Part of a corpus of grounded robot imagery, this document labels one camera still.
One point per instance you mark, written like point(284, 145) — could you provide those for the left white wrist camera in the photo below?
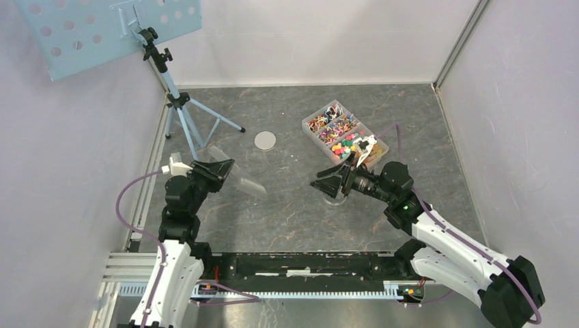
point(176, 167)

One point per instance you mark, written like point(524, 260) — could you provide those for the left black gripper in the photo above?
point(216, 175)

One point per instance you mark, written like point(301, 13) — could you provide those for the clear plastic scoop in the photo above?
point(243, 181)

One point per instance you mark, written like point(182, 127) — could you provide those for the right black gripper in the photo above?
point(331, 185)

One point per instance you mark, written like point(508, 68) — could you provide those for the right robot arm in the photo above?
point(506, 290)

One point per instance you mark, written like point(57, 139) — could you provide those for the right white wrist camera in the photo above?
point(364, 146)

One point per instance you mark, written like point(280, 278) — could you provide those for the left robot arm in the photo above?
point(180, 259)

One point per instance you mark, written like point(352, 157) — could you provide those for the small clear glass jar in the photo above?
point(334, 201)

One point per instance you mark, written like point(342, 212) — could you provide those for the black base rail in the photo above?
point(309, 275)

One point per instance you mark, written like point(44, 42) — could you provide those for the clear compartment candy box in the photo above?
point(334, 129)

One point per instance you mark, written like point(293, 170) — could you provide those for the silver round jar lid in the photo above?
point(265, 140)

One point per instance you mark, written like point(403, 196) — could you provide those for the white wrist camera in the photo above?
point(176, 167)
point(364, 146)

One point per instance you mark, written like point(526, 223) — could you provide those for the light blue music stand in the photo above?
point(74, 36)

